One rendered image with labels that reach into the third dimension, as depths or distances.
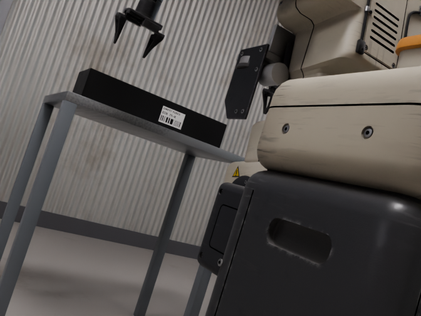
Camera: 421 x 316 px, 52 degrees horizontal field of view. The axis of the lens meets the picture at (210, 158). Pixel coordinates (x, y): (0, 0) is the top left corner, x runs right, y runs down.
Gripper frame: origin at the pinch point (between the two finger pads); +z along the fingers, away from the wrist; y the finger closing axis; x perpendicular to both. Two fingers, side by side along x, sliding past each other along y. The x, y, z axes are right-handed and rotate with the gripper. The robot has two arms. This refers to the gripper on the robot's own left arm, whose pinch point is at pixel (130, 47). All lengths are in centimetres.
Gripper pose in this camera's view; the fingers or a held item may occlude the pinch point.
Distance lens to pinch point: 124.9
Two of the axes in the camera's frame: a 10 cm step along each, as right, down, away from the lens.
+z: -4.2, 9.0, 0.9
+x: 3.9, 2.7, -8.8
